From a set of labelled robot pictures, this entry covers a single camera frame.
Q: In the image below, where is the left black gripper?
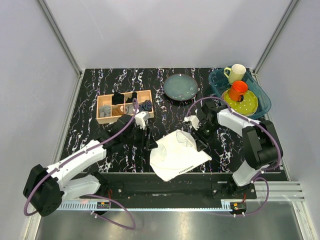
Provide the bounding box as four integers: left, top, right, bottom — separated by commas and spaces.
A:
122, 123, 158, 151

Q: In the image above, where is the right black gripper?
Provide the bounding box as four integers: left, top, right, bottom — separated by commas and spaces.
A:
190, 121, 222, 153

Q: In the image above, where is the white underwear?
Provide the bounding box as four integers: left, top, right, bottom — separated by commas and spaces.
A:
149, 130, 212, 182

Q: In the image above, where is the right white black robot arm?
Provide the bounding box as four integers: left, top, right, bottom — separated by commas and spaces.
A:
184, 102, 283, 199

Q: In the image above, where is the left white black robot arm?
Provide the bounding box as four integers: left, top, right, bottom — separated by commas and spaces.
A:
22, 111, 158, 217

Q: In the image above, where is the navy striped rolled cloth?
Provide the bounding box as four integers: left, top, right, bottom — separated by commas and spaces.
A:
138, 100, 153, 112

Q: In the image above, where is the grey rolled cloth middle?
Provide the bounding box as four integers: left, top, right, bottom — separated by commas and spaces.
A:
125, 103, 136, 115

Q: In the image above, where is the grey rolled cloth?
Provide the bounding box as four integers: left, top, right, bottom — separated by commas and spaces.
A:
99, 105, 112, 118
125, 103, 136, 115

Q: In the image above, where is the brown rolled cloth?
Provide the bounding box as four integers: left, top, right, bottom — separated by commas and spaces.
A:
111, 104, 125, 117

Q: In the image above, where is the small black rolled cloth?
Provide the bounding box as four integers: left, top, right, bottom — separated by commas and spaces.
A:
125, 92, 138, 103

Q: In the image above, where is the wooden divided organizer box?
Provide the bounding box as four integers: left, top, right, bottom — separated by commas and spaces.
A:
95, 90, 155, 125

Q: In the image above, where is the grey rolled cloth left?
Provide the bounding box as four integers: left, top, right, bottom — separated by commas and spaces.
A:
99, 105, 112, 118

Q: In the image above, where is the blue-green ceramic plate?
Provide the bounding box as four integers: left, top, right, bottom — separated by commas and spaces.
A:
163, 73, 198, 102

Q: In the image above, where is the yellow-green dotted plate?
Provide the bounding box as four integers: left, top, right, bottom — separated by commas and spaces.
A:
222, 89, 259, 116

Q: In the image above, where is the teal transparent plastic bin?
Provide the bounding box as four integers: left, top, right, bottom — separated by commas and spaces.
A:
208, 68, 272, 120

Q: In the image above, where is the orange mug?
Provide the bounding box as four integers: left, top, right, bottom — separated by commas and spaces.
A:
228, 80, 248, 102

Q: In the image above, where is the right connector box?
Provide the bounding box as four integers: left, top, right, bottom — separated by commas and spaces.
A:
230, 201, 247, 215

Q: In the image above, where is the connector box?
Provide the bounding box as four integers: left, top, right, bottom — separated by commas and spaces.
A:
230, 201, 247, 215
96, 199, 111, 211

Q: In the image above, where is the left connector box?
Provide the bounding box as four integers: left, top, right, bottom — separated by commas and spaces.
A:
96, 199, 111, 211

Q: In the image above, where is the pale yellow mug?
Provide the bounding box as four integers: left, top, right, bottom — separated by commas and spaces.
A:
223, 64, 247, 85

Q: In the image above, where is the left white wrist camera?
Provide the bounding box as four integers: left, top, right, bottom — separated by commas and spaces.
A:
134, 111, 150, 130

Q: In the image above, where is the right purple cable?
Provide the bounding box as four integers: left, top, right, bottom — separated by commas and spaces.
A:
186, 96, 282, 218

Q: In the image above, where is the purple cable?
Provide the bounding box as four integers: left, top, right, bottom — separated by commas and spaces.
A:
23, 97, 140, 230
186, 96, 282, 218

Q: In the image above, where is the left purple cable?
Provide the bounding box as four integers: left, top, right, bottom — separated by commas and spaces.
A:
23, 97, 140, 230

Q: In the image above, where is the front aluminium rail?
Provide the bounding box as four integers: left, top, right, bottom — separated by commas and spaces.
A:
32, 181, 307, 203

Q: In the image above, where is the right aluminium frame post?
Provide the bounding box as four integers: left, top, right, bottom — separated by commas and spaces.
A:
252, 0, 300, 76

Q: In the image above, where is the aluminium frame post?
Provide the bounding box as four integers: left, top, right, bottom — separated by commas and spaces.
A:
36, 0, 82, 76
252, 0, 300, 76

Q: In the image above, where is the left aluminium frame post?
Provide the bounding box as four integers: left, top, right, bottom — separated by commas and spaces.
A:
36, 0, 82, 76

